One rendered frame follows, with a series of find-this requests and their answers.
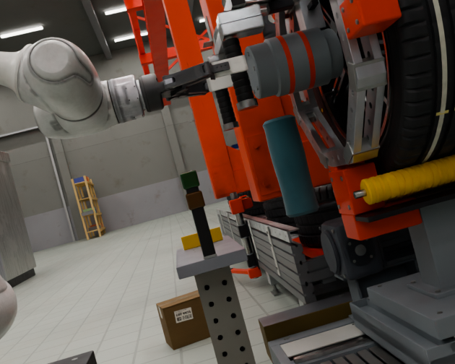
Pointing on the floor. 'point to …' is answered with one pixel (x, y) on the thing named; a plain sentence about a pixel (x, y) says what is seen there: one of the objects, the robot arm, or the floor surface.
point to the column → (224, 317)
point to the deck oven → (5, 222)
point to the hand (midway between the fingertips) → (237, 71)
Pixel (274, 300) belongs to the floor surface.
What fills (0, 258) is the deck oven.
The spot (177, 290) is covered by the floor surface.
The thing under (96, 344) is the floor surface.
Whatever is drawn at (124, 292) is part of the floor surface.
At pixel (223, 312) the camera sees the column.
